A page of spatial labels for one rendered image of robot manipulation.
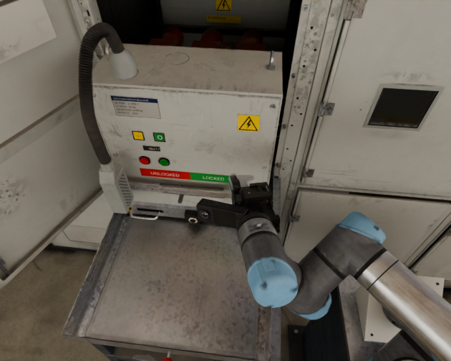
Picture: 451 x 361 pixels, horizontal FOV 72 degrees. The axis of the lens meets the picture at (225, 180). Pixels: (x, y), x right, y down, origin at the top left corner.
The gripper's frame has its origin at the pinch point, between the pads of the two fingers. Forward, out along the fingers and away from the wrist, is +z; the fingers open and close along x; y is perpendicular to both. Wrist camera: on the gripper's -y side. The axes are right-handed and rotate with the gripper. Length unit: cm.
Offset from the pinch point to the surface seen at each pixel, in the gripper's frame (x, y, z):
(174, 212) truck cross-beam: -26.5, -18.0, 23.5
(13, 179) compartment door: -3, -62, 19
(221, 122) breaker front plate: 11.1, -0.3, 9.6
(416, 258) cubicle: -86, 99, 35
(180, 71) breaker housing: 23.0, -9.1, 17.9
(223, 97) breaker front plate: 18.3, 0.4, 7.5
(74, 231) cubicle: -75, -83, 81
